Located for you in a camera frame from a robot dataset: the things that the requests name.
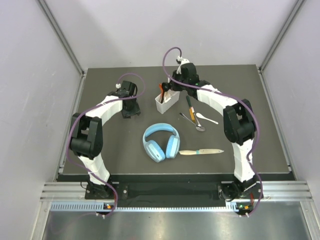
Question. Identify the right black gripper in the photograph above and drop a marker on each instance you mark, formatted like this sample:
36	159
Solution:
173	86

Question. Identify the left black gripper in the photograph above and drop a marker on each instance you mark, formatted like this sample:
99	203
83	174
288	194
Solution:
135	110

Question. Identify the aluminium frame rail front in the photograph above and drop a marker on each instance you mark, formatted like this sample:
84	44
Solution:
70	196

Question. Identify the white compartment utensil container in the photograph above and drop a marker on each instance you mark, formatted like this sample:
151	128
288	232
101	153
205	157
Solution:
162	108

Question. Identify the small silver spoon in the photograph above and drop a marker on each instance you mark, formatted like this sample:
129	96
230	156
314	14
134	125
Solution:
198	127

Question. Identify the white spoon horizontal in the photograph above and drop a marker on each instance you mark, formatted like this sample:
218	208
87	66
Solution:
199	115

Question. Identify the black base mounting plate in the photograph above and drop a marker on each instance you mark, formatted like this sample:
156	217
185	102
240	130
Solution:
172	190

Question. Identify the beige wooden spoon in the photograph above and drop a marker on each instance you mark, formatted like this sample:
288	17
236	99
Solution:
167	96

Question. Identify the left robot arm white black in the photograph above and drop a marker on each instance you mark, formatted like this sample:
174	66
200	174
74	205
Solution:
87	137

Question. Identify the orange plastic spoon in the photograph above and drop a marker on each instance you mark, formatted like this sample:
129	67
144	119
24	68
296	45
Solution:
162	92

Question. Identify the blue over-ear headphones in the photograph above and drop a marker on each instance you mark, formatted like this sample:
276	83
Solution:
161	141

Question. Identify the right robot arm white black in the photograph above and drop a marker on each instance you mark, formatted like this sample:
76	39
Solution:
238	124

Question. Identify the black ladle spoon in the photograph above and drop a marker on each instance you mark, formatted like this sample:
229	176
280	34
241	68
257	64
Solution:
166	86

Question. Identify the knife with beige handle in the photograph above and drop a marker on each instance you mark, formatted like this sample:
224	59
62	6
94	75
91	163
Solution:
200	152

